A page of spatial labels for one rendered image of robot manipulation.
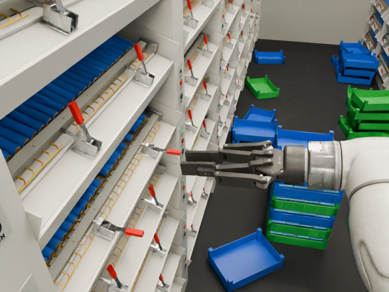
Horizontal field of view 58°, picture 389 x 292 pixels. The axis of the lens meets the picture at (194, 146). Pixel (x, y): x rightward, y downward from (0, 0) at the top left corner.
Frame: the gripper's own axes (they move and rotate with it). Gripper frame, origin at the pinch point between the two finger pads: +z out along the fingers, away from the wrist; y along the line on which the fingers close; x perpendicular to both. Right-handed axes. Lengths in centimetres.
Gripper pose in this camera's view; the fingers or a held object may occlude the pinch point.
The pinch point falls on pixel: (199, 163)
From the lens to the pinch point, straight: 70.9
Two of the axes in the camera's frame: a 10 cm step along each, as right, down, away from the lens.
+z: -9.6, -0.1, 2.8
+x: 1.5, 8.3, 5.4
